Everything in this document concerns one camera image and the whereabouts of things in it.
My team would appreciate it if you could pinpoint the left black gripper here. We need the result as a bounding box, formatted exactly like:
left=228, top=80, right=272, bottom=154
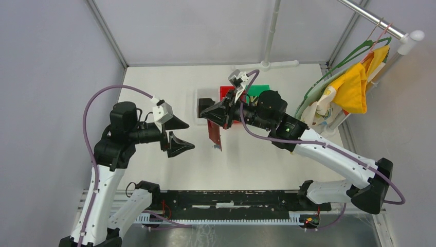
left=130, top=114, right=195, bottom=156

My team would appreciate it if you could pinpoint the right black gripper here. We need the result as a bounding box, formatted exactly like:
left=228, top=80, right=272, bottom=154
left=201, top=89, right=273, bottom=130

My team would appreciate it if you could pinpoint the red leather card holder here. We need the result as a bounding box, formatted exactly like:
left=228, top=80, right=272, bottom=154
left=207, top=120, right=222, bottom=151

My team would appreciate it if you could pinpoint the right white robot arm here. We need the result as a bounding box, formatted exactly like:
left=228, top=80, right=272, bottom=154
left=197, top=90, right=393, bottom=215

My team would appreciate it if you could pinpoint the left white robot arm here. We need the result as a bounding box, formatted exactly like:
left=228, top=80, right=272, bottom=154
left=59, top=100, right=195, bottom=246

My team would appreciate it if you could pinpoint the clear plastic bin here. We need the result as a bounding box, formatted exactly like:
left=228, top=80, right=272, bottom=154
left=194, top=87, right=220, bottom=126

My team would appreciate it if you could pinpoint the black object in clear bin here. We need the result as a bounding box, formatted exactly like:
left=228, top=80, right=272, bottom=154
left=197, top=98, right=215, bottom=114

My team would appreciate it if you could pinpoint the red plastic bin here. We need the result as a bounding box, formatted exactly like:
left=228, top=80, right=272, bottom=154
left=220, top=86, right=244, bottom=124

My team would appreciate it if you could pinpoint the green plastic bin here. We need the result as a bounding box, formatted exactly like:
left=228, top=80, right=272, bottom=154
left=245, top=85, right=270, bottom=105

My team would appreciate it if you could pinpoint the white stand base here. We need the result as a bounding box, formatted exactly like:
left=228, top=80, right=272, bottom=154
left=231, top=0, right=300, bottom=71

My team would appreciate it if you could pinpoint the green clothes hanger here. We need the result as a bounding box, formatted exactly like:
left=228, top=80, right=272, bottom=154
left=294, top=37, right=392, bottom=118

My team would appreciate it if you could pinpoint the patterned white cloth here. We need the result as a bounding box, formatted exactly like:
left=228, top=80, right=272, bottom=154
left=295, top=69, right=348, bottom=136

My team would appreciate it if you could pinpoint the yellow cloth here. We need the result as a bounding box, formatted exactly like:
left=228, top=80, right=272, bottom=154
left=330, top=45, right=390, bottom=114

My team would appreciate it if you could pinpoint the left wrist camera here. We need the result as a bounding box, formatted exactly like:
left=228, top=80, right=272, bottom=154
left=152, top=102, right=174, bottom=124

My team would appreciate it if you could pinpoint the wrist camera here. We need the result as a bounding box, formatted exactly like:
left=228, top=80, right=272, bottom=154
left=228, top=69, right=249, bottom=102
left=152, top=102, right=174, bottom=124

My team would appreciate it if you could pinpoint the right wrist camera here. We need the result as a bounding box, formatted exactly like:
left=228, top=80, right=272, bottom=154
left=228, top=69, right=249, bottom=102

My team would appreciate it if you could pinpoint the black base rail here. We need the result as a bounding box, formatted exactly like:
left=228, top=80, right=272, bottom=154
left=148, top=190, right=332, bottom=220

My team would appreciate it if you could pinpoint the white cable duct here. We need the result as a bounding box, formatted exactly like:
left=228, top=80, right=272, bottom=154
left=133, top=213, right=320, bottom=228

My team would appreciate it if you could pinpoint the metal clothes rail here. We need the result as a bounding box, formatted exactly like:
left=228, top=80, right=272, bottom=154
left=338, top=0, right=425, bottom=56

